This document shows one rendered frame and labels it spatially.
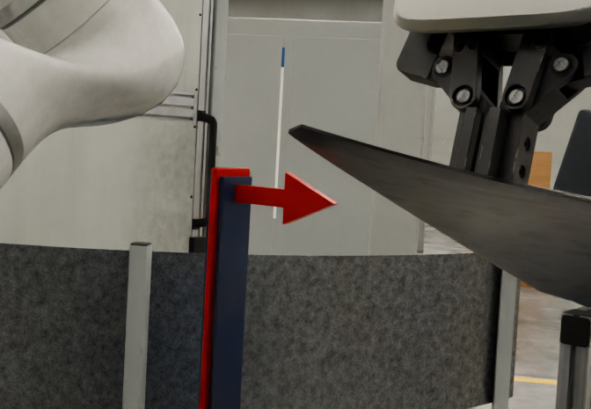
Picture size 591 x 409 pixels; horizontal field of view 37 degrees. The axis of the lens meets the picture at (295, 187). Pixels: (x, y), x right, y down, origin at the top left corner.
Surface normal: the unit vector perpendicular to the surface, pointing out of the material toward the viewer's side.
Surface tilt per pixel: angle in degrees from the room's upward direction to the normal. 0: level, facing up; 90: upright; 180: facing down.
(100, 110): 148
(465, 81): 73
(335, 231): 90
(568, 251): 161
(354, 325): 90
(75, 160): 90
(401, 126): 90
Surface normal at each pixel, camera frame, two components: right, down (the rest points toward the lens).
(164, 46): 0.84, -0.17
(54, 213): 0.79, 0.08
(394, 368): 0.46, 0.07
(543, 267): -0.22, 0.92
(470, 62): -0.57, -0.29
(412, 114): -0.15, 0.04
